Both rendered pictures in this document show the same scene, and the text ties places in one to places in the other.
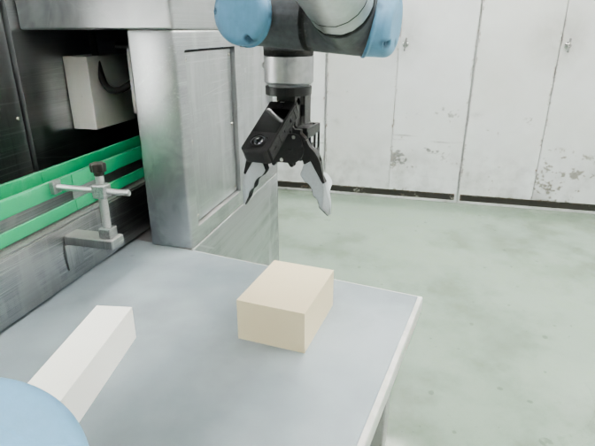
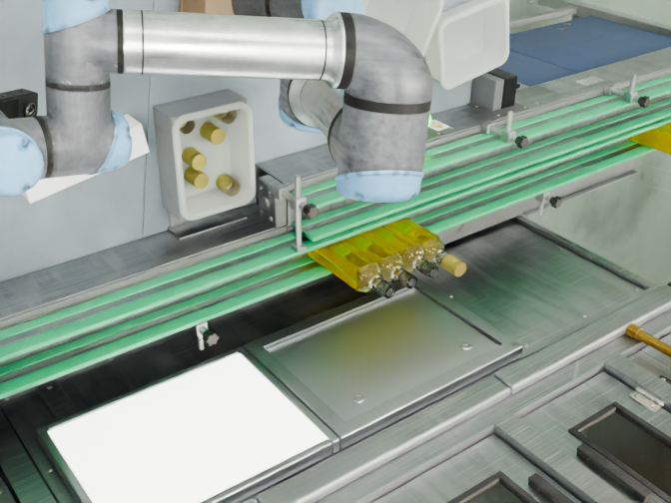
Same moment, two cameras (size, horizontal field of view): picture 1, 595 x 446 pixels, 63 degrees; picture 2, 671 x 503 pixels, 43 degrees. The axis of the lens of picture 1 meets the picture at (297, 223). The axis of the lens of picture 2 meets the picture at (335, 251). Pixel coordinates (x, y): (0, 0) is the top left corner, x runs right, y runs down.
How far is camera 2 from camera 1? 1.40 m
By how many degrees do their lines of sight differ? 95
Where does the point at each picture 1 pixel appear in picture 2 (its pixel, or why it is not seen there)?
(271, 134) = (21, 101)
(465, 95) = not seen: outside the picture
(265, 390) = (21, 14)
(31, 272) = (23, 294)
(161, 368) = not seen: hidden behind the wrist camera
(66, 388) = not seen: hidden behind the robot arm
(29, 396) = (320, 13)
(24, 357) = (70, 219)
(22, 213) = (28, 336)
